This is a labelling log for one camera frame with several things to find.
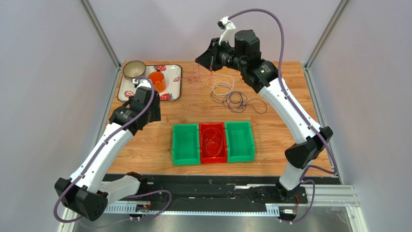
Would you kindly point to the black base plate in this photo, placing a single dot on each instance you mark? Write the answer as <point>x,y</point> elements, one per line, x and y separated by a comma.
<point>258,189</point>

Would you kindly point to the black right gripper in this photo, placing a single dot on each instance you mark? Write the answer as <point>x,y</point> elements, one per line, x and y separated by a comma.
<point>209,54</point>

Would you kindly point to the white strawberry tray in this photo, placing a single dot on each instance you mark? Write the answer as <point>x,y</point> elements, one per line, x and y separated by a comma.
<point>172,76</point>

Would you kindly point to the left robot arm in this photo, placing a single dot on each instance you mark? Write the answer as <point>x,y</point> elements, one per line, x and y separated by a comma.
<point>83,192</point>

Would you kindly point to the aluminium frame rail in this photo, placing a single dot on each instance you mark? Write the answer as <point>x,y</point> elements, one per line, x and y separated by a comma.
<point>333,207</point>

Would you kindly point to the green plastic bin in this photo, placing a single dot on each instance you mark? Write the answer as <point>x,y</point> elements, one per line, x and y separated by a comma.
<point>240,142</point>
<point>185,144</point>

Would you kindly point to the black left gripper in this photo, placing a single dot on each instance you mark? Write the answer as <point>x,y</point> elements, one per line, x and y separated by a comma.
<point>155,115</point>

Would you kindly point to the orange glass cup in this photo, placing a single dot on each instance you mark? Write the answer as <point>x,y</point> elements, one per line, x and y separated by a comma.
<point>158,81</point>

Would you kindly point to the right green plastic bin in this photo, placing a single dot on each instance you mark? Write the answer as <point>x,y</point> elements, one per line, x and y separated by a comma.
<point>240,142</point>

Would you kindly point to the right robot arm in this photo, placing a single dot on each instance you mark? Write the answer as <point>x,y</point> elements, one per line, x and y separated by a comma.
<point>266,80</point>

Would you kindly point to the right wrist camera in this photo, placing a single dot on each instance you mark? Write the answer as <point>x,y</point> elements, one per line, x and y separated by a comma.
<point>227,28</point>

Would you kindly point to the red plastic bin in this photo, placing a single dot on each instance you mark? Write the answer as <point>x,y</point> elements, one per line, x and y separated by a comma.
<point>213,145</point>

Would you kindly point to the ceramic bowl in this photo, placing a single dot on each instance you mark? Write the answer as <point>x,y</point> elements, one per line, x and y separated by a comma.
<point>134,69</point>

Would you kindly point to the left green plastic bin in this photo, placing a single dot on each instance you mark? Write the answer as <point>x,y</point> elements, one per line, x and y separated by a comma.
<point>185,144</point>

